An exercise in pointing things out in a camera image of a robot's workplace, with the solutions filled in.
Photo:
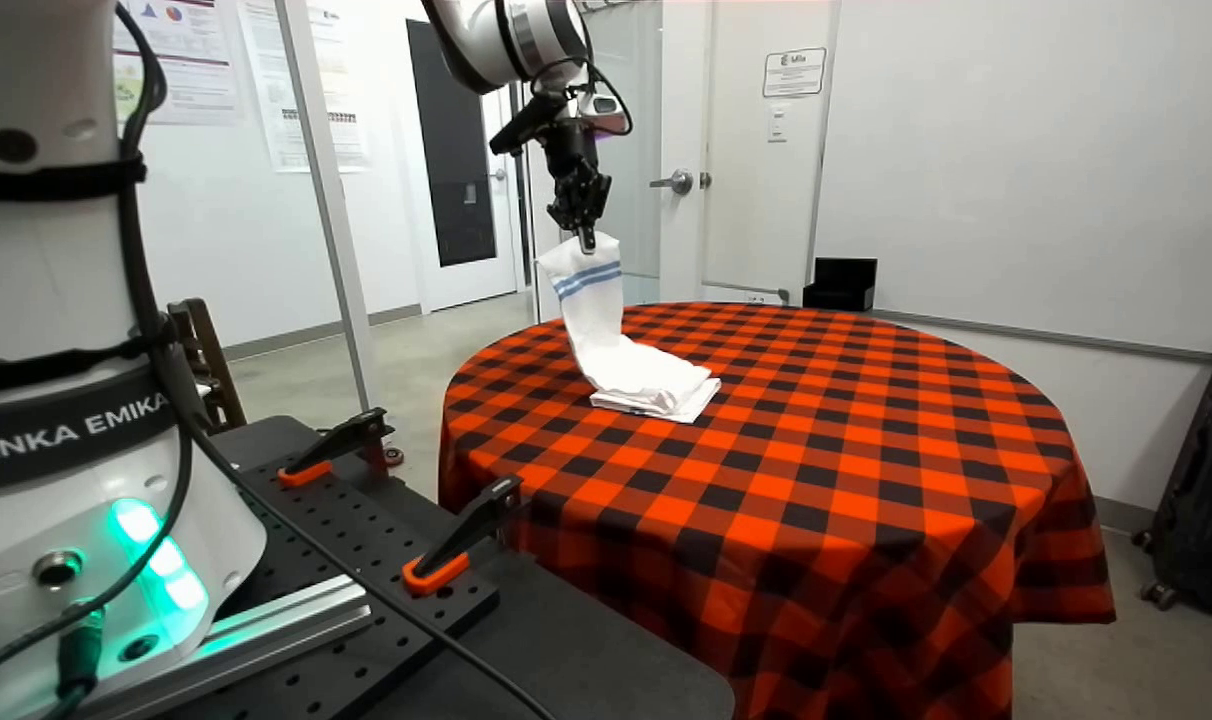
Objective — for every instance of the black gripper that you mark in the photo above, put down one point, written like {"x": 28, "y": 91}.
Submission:
{"x": 567, "y": 124}

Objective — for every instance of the white towel with blue stripes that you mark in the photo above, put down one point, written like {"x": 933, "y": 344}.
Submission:
{"x": 620, "y": 371}

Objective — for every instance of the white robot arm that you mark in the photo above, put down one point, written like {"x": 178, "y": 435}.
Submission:
{"x": 120, "y": 539}

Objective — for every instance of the white door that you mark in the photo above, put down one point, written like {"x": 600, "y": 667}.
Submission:
{"x": 742, "y": 133}

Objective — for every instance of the metal tripod pole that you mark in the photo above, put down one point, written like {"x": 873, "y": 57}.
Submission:
{"x": 329, "y": 195}

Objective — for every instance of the left orange black clamp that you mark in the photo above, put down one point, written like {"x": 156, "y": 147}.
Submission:
{"x": 361, "y": 435}

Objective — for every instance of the orange black clamp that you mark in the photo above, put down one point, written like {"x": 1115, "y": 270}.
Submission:
{"x": 452, "y": 552}
{"x": 361, "y": 435}

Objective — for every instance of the right orange black clamp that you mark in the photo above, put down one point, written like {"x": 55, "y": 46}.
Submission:
{"x": 452, "y": 552}

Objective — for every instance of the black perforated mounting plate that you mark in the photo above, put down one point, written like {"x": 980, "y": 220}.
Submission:
{"x": 336, "y": 614}

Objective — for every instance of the orange black checkered tablecloth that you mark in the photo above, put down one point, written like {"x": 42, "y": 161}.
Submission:
{"x": 853, "y": 528}

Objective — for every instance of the black box by wall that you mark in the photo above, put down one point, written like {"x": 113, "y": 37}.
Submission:
{"x": 842, "y": 284}

